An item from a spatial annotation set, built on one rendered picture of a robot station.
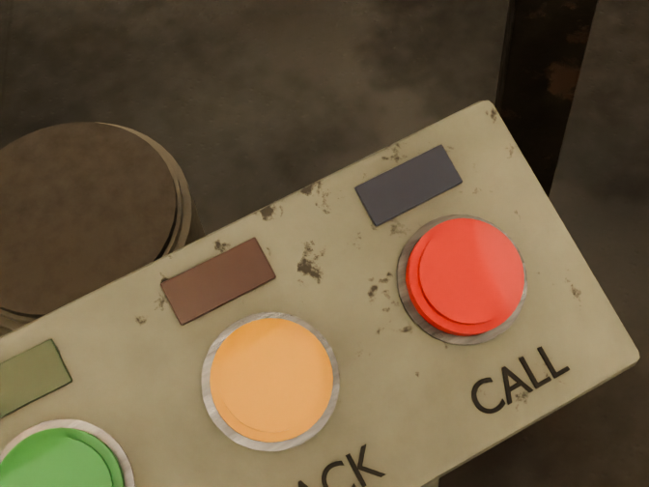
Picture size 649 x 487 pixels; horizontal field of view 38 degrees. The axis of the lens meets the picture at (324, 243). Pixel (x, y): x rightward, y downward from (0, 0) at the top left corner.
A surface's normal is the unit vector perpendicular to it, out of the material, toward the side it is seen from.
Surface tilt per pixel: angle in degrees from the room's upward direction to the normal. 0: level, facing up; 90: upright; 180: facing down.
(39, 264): 0
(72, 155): 0
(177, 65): 0
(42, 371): 20
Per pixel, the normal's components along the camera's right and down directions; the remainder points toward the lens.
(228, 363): 0.10, -0.22
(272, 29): -0.07, -0.51
